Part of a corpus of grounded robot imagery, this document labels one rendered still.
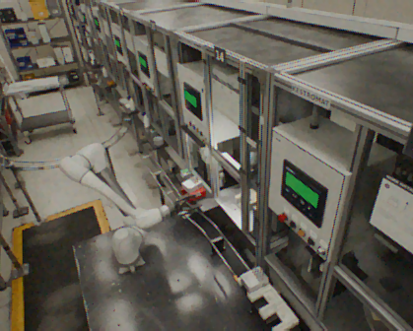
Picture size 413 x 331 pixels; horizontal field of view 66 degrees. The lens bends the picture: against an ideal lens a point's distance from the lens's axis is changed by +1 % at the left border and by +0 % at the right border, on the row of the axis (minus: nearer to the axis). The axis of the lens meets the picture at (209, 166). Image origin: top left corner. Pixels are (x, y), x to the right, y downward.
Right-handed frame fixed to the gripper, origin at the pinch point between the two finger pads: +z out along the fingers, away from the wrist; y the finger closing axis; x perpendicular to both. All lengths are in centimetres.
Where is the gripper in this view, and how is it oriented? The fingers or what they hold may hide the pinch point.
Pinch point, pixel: (197, 200)
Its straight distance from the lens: 207.7
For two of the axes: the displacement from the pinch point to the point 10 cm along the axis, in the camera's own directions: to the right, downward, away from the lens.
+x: -4.6, -4.8, 7.5
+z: 8.9, -3.0, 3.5
